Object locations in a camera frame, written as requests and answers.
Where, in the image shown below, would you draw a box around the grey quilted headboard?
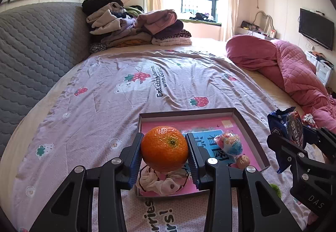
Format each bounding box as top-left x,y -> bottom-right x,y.
0,2 -> 92,159

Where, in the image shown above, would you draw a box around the pink picture book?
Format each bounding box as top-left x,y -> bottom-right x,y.
136,117 -> 263,194

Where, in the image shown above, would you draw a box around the walnut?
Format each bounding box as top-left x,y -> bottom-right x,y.
236,155 -> 250,169

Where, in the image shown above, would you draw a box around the pink quilt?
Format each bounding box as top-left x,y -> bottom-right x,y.
226,35 -> 336,134

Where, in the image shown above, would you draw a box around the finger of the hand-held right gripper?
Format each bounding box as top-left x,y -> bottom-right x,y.
303,126 -> 336,163
266,134 -> 319,188

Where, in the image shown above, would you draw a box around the white drawer cabinet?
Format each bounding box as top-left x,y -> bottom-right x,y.
306,51 -> 334,87

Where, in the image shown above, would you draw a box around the red white candy wrapper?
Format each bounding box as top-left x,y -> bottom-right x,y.
302,113 -> 315,126

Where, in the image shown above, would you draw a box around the beige scrunchie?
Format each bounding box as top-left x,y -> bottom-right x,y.
137,162 -> 190,195

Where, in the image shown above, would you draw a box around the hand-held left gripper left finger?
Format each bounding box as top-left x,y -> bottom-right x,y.
29,132 -> 145,232

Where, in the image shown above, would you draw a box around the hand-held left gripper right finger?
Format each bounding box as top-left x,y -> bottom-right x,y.
184,133 -> 302,232

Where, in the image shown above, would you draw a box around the strawberry printed bed sheet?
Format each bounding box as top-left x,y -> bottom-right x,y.
5,48 -> 315,232

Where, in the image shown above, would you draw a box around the pile of folded clothes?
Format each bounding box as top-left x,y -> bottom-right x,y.
82,0 -> 193,54

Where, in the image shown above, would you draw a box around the black television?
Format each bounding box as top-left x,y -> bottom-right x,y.
299,8 -> 335,51

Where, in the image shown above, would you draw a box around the cluttered desk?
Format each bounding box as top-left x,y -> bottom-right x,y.
236,21 -> 277,39

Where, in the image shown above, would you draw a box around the blue white egg toy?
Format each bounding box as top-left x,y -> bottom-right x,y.
214,131 -> 244,156

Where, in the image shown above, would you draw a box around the blue snack packet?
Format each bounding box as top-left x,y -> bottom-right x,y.
267,106 -> 306,174

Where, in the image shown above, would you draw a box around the green fuzzy object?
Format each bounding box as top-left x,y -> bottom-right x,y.
269,183 -> 282,198

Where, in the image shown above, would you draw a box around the orange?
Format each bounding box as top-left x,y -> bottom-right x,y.
140,126 -> 189,173

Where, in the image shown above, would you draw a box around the shallow cardboard box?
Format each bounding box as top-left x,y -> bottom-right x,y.
134,107 -> 271,198

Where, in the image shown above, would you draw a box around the dark things on windowsill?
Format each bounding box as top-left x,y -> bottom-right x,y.
189,12 -> 218,22

